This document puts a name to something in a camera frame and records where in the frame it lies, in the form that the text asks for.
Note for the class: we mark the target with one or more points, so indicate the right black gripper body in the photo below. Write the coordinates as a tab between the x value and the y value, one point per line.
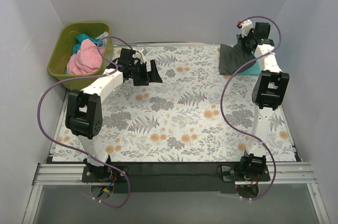
243	45

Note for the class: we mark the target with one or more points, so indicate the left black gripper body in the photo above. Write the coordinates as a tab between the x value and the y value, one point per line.
142	73

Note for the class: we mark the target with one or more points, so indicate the dark grey t shirt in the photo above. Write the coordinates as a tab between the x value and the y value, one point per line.
232	58

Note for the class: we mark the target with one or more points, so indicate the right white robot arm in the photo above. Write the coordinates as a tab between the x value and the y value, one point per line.
267	95

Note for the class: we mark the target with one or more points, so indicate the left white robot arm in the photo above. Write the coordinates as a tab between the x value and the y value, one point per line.
84	108

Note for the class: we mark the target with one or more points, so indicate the folded teal t shirt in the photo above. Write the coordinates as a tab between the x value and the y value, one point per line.
250	69

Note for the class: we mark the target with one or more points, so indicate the white plastic bag in bin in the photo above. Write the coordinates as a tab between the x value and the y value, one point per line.
102	35

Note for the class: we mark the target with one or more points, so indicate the pink t shirt in bin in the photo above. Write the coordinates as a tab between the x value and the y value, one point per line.
87	60

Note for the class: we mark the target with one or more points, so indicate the floral patterned table mat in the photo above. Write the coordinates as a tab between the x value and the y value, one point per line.
194	115

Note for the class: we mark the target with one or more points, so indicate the green plastic laundry bin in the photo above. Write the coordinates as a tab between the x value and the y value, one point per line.
63	51

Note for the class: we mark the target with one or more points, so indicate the teal cloth in bin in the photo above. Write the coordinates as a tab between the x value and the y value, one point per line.
82	37

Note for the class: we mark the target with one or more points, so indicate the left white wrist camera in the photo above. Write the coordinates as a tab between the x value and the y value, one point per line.
140	54

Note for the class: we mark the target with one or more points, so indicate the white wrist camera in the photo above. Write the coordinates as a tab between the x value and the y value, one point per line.
140	54
245	27

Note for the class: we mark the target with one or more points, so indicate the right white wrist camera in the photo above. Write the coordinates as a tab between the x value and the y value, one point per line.
245	27

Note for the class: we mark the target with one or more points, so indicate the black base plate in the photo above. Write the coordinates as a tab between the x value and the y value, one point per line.
174	176

